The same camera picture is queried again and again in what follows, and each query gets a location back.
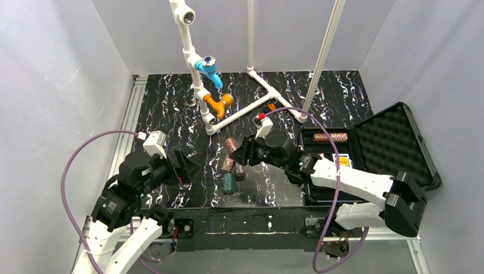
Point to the green blue chip stack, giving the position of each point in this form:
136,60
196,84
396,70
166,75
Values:
228,181

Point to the aluminium frame rail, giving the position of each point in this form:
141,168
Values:
124,143

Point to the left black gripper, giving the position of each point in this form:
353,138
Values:
177,166

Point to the orange plastic faucet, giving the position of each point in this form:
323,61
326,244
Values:
221,105

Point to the red black chip stack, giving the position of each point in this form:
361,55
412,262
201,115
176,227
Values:
336,137
231,145
320,138

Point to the orange white chip stack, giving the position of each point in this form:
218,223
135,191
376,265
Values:
227,165

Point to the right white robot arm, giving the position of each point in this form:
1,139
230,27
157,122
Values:
395,202

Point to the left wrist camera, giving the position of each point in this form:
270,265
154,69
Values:
153,143

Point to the white card deck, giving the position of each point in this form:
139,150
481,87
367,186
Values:
335,158

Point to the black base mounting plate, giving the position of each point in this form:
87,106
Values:
246,228

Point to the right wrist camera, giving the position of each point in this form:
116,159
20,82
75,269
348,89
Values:
263,124

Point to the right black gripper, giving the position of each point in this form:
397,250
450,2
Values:
254,152

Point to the yellow dealer button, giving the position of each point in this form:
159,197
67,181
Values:
343,161

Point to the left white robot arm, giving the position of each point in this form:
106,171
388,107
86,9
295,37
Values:
120,231

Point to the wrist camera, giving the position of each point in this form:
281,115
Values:
263,124
153,143

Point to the black poker carrying case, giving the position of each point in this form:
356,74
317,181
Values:
387,142

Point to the blue plastic faucet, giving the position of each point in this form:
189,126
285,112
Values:
208,67

